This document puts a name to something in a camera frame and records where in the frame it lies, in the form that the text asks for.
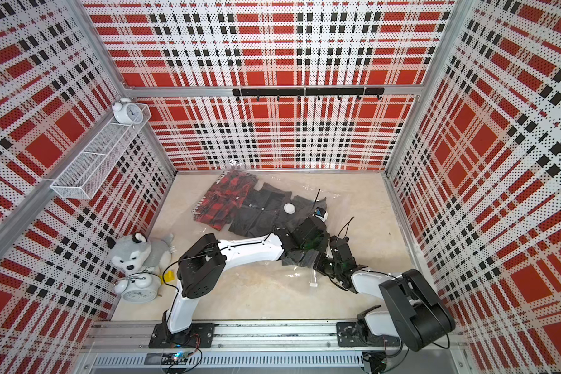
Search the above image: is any white wire mesh shelf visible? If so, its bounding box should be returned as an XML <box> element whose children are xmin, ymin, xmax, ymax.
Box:
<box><xmin>51</xmin><ymin>103</ymin><xmax>151</xmax><ymax>200</ymax></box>

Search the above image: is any aluminium mounting rail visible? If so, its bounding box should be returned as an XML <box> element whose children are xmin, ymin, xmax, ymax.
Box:
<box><xmin>81</xmin><ymin>319</ymin><xmax>468</xmax><ymax>354</ymax></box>

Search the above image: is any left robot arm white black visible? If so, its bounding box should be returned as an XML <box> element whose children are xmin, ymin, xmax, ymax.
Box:
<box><xmin>163</xmin><ymin>214</ymin><xmax>330</xmax><ymax>334</ymax></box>

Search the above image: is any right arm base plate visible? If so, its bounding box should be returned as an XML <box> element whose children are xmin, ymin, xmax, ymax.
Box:
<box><xmin>336</xmin><ymin>322</ymin><xmax>401</xmax><ymax>348</ymax></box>

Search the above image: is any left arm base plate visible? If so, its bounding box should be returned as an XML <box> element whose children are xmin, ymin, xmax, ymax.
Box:
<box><xmin>148</xmin><ymin>323</ymin><xmax>216</xmax><ymax>349</ymax></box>

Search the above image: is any black hook rail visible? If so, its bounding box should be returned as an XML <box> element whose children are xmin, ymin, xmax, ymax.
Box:
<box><xmin>232</xmin><ymin>87</ymin><xmax>385</xmax><ymax>98</ymax></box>

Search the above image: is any white alarm clock on floor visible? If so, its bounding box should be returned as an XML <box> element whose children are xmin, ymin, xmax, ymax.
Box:
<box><xmin>114</xmin><ymin>273</ymin><xmax>162</xmax><ymax>304</ymax></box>

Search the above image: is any yellow small block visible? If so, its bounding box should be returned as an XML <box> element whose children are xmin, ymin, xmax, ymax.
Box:
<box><xmin>162</xmin><ymin>270</ymin><xmax>175</xmax><ymax>284</ymax></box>

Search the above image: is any clear plastic vacuum bag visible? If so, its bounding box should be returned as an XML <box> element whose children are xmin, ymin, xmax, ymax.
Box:
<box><xmin>177</xmin><ymin>169</ymin><xmax>355</xmax><ymax>298</ymax></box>

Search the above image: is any electronics board with cables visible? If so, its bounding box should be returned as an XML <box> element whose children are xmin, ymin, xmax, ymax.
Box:
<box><xmin>143</xmin><ymin>351</ymin><xmax>204</xmax><ymax>373</ymax></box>

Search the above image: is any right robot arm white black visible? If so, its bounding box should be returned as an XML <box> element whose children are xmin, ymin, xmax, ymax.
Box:
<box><xmin>315</xmin><ymin>236</ymin><xmax>456</xmax><ymax>352</ymax></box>

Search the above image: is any red black plaid shirt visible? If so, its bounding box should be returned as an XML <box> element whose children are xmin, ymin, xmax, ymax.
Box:
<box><xmin>192</xmin><ymin>170</ymin><xmax>258</xmax><ymax>231</ymax></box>

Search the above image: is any grey husky plush toy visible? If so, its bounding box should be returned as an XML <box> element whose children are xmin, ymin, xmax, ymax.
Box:
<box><xmin>106</xmin><ymin>232</ymin><xmax>175</xmax><ymax>276</ymax></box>

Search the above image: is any white alarm clock on shelf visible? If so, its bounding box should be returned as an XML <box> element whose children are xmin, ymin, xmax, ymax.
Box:
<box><xmin>112</xmin><ymin>98</ymin><xmax>144</xmax><ymax>125</ymax></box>

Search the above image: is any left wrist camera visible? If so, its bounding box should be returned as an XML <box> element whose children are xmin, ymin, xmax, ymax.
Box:
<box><xmin>313</xmin><ymin>207</ymin><xmax>328</xmax><ymax>222</ymax></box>

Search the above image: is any dark pinstriped shirt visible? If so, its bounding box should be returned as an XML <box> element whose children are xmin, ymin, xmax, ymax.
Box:
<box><xmin>279</xmin><ymin>249</ymin><xmax>326</xmax><ymax>268</ymax></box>

